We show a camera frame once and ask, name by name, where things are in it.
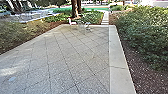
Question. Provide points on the grey metal outdoor chair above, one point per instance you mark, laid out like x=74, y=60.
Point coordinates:
x=84, y=25

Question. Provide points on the brown tree trunk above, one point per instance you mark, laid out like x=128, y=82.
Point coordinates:
x=75, y=8

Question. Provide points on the green hedge shrubs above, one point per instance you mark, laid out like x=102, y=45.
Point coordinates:
x=146, y=30

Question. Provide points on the white outdoor chair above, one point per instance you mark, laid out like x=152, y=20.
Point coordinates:
x=72, y=22

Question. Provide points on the low planted shrub bed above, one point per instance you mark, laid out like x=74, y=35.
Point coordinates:
x=16, y=33

